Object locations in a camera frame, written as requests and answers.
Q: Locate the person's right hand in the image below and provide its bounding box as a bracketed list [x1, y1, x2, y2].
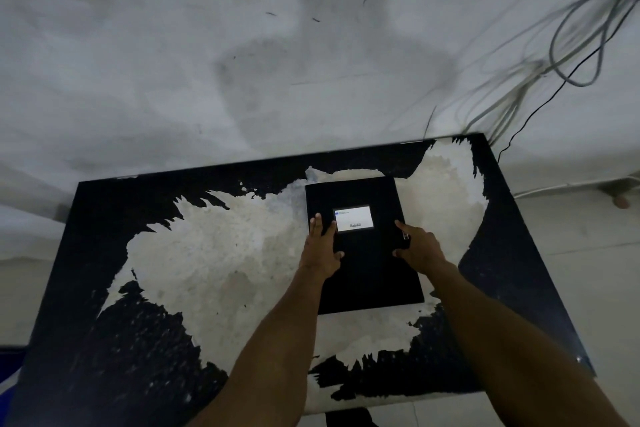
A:
[392, 220, 449, 276]

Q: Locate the white wall conduit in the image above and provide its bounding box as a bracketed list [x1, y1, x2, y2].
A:
[512, 175, 640, 200]

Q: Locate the thin black cable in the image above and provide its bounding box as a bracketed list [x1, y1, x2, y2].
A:
[496, 0, 640, 163]

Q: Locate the person's left forearm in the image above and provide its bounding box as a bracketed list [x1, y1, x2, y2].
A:
[184, 264, 342, 427]

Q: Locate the grey cable bundle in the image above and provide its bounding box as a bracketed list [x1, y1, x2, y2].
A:
[425, 0, 640, 147]

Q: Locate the black folder with white label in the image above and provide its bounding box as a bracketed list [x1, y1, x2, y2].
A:
[304, 175, 425, 316]

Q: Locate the person's left hand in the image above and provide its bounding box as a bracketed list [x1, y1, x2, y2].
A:
[299, 213, 345, 283]

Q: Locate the person's right forearm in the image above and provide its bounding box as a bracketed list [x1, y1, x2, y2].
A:
[425, 262, 632, 427]

